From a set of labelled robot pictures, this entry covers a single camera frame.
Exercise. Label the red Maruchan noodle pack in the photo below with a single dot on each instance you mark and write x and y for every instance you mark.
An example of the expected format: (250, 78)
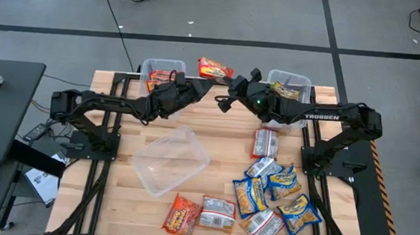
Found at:
(214, 69)
(160, 75)
(151, 86)
(265, 144)

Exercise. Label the black power adapter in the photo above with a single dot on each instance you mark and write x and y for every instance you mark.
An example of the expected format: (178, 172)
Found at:
(37, 132)

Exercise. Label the white paper sheet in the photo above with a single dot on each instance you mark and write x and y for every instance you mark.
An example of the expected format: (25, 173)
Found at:
(41, 185)

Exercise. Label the green Maruchan noodle pack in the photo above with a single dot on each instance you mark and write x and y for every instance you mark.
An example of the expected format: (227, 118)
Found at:
(285, 90)

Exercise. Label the orange Maruchan ramen pack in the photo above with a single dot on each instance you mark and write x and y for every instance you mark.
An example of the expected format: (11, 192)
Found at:
(261, 226)

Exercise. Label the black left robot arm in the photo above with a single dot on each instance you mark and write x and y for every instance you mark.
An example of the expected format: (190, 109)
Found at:
(102, 101)

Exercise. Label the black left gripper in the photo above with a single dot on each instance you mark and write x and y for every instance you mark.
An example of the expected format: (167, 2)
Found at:
(170, 99)

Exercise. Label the clear plastic bin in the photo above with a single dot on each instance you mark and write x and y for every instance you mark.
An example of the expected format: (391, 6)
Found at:
(169, 163)
(144, 71)

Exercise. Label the black desk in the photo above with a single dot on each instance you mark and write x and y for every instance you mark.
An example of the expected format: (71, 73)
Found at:
(3, 116)

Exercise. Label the black platform with hazard stripe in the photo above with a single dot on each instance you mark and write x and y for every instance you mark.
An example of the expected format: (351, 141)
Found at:
(371, 220)

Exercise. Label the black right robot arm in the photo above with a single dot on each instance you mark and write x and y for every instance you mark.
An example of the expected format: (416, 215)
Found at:
(326, 117)

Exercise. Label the clear bin with paper label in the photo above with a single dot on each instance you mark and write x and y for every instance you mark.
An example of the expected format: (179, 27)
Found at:
(292, 77)

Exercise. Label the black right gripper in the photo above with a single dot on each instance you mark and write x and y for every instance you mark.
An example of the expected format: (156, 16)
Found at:
(256, 98)

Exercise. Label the black desk crossbar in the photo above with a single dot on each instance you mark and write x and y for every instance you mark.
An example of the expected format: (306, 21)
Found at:
(38, 158)

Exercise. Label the blue Maruchan ramen pack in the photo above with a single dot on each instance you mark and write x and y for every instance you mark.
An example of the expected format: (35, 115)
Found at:
(248, 197)
(283, 183)
(298, 214)
(260, 166)

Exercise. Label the orange Saucy Noods noodle pack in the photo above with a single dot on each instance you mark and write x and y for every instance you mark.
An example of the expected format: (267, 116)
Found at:
(181, 217)
(217, 213)

